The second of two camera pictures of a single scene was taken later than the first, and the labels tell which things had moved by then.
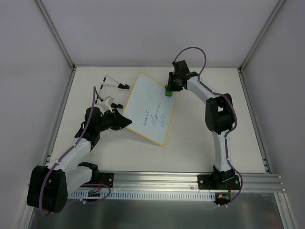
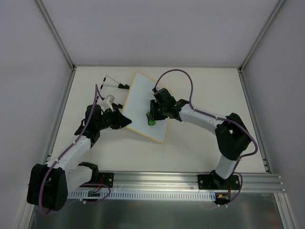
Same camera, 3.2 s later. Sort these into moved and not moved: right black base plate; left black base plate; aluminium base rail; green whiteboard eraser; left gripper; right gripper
Moved: right gripper; green whiteboard eraser
Not moved: right black base plate; left gripper; aluminium base rail; left black base plate
